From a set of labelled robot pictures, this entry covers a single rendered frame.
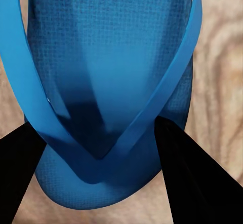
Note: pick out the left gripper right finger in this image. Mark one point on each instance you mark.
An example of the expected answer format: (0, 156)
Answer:
(199, 190)

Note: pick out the sandal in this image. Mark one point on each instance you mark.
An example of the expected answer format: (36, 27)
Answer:
(91, 76)

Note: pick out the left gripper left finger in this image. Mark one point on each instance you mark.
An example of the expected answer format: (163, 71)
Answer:
(20, 153)

